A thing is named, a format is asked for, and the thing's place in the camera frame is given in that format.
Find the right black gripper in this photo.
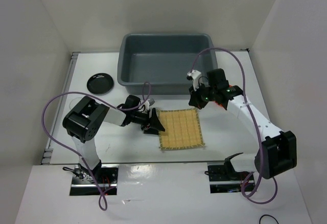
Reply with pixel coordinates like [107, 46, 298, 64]
[189, 81, 217, 109]

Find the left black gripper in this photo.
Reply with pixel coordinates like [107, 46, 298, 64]
[130, 109, 164, 136]

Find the woven bamboo mat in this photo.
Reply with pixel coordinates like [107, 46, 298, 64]
[158, 109, 205, 151]

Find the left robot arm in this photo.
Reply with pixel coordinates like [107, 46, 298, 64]
[62, 95, 165, 183]

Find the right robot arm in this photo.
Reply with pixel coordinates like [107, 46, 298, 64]
[187, 68, 297, 180]

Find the grey plastic bin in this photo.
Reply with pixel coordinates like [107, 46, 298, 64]
[117, 33, 218, 95]

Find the black round plate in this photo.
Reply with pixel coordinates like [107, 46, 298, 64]
[86, 73, 114, 95]

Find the clear glass dish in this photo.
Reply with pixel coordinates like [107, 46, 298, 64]
[69, 97, 85, 110]

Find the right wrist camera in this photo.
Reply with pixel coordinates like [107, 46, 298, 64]
[186, 69, 203, 91]

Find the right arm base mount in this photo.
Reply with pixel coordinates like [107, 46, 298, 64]
[204, 162, 249, 193]

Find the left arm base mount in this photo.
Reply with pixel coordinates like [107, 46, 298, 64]
[62, 164, 120, 196]

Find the black cable loop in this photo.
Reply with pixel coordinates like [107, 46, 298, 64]
[259, 214, 279, 224]

